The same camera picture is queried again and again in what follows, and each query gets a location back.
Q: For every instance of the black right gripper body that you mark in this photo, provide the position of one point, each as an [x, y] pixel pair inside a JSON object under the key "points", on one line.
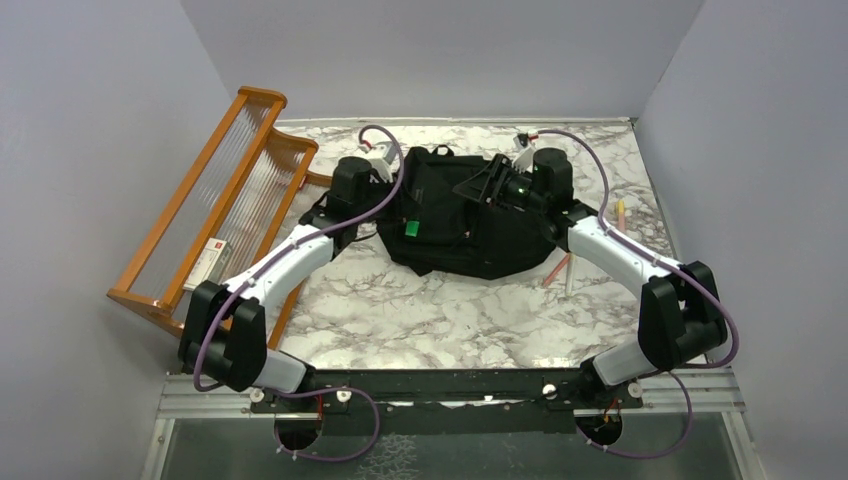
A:
{"points": [[519, 189]]}

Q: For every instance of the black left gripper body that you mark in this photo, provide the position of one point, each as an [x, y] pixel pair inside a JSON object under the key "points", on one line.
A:
{"points": [[378, 189]]}

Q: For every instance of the green black marker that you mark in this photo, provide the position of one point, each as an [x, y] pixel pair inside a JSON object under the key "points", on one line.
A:
{"points": [[412, 228]]}

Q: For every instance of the black student backpack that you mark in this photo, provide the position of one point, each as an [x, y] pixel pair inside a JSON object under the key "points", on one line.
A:
{"points": [[456, 235]]}

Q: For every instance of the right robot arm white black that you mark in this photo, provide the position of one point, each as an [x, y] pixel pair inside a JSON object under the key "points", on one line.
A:
{"points": [[680, 316]]}

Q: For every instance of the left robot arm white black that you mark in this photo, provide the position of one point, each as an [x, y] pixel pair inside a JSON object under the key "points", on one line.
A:
{"points": [[224, 334]]}

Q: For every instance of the orange pencil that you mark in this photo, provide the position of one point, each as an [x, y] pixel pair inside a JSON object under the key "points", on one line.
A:
{"points": [[551, 277]]}

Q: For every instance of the yellow highlighter pen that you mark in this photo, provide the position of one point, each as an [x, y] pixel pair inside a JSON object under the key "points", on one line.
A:
{"points": [[621, 216]]}

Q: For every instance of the white pencil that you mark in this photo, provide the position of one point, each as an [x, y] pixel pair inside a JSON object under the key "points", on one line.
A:
{"points": [[570, 274]]}

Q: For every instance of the orange wooden rack shelf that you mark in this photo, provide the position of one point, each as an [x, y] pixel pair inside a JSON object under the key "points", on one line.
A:
{"points": [[240, 189]]}

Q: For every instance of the white red small box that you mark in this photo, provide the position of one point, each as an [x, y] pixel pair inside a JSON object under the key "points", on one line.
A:
{"points": [[210, 265]]}

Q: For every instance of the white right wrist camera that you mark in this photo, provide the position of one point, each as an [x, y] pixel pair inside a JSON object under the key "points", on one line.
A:
{"points": [[523, 160]]}

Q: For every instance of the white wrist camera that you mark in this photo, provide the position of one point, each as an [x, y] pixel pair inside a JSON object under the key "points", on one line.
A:
{"points": [[381, 156], [523, 160]]}

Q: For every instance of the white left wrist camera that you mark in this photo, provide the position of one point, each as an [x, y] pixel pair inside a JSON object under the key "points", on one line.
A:
{"points": [[381, 156]]}

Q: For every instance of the black metal base rail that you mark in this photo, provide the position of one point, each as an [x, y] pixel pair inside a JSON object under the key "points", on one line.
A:
{"points": [[356, 402]]}

